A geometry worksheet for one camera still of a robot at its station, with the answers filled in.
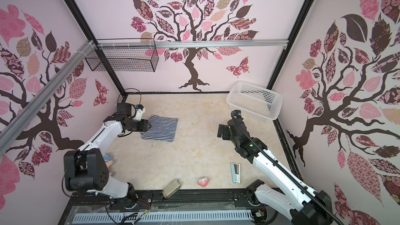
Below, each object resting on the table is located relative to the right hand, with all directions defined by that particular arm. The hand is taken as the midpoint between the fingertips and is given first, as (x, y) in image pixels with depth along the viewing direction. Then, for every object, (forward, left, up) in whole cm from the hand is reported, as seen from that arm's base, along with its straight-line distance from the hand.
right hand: (227, 125), depth 79 cm
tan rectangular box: (-26, +29, -16) cm, 42 cm away
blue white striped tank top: (+9, +40, -17) cm, 45 cm away
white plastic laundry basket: (+32, -26, -19) cm, 46 cm away
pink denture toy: (-23, +13, -15) cm, 31 cm away
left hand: (+5, +46, -9) cm, 47 cm away
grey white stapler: (-19, -4, -17) cm, 26 cm away
